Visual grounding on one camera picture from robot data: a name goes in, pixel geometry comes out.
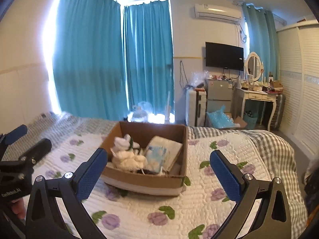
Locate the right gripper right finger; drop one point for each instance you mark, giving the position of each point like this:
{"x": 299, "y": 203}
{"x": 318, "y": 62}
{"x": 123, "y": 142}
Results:
{"x": 272, "y": 219}

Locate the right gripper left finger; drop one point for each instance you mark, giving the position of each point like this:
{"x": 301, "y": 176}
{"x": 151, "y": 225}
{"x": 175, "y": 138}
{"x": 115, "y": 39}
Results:
{"x": 44, "y": 219}

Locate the white sock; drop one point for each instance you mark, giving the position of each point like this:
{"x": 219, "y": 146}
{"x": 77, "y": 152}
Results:
{"x": 125, "y": 144}

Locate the white air conditioner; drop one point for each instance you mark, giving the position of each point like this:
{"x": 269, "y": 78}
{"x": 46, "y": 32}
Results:
{"x": 217, "y": 13}

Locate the white dressing table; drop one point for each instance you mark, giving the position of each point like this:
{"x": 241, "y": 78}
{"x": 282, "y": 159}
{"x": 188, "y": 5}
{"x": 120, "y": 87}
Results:
{"x": 241, "y": 96}

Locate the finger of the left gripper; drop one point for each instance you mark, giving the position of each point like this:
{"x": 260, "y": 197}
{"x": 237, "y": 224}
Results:
{"x": 35, "y": 151}
{"x": 11, "y": 137}

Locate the white suitcase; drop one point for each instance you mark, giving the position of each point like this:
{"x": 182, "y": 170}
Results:
{"x": 196, "y": 104}

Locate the beige face mask pack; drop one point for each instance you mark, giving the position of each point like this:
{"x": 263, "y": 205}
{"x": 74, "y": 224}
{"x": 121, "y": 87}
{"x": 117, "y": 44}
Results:
{"x": 173, "y": 147}

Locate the teal waste basket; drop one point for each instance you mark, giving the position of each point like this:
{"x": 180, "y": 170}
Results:
{"x": 250, "y": 118}

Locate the teal right curtain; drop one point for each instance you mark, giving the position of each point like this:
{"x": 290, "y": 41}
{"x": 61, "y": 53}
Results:
{"x": 263, "y": 37}

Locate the white oval vanity mirror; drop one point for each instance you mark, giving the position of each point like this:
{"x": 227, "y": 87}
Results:
{"x": 253, "y": 67}

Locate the light blue tissue pack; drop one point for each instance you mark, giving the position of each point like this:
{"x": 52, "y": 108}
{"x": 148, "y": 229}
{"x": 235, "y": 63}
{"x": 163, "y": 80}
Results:
{"x": 155, "y": 156}

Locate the blue plastic bag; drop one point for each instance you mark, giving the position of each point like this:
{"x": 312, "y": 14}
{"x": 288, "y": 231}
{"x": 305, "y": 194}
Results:
{"x": 220, "y": 120}

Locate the white floral quilt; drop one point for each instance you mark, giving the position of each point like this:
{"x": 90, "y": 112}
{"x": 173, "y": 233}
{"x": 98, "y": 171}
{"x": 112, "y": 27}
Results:
{"x": 196, "y": 213}

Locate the cream lace sock bundle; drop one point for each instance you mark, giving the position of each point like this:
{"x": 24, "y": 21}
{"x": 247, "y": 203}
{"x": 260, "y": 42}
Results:
{"x": 130, "y": 160}

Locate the teal window curtain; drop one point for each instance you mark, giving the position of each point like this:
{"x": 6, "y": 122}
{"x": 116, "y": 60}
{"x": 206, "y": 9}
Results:
{"x": 109, "y": 58}

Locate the brown cardboard box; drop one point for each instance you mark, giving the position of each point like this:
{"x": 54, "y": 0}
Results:
{"x": 163, "y": 184}

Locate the white louvred wardrobe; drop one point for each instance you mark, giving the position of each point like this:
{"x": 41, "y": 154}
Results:
{"x": 298, "y": 73}

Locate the clear water jug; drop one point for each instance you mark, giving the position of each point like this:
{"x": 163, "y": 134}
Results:
{"x": 139, "y": 115}

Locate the black wall television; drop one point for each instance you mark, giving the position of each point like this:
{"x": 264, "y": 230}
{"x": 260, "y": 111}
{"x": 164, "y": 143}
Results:
{"x": 224, "y": 56}

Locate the grey mini fridge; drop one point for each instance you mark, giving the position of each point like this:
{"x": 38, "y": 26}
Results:
{"x": 219, "y": 94}

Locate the grey checked bed sheet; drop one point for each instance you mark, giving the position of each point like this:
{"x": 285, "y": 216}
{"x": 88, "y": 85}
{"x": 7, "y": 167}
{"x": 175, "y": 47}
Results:
{"x": 275, "y": 152}

